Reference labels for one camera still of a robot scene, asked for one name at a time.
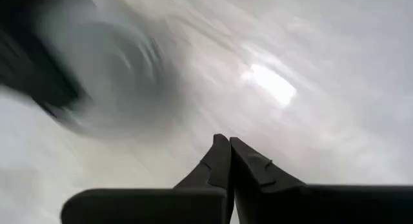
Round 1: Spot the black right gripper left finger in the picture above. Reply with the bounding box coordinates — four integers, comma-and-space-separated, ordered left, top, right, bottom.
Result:
60, 133, 234, 224

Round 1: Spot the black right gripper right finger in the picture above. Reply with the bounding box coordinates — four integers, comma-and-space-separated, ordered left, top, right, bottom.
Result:
229, 136, 413, 224

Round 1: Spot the green label tuna can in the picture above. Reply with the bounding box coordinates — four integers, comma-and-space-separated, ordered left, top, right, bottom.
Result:
35, 10, 177, 137

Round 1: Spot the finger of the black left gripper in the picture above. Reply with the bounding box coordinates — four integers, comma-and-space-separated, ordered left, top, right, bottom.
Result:
0, 0, 86, 117

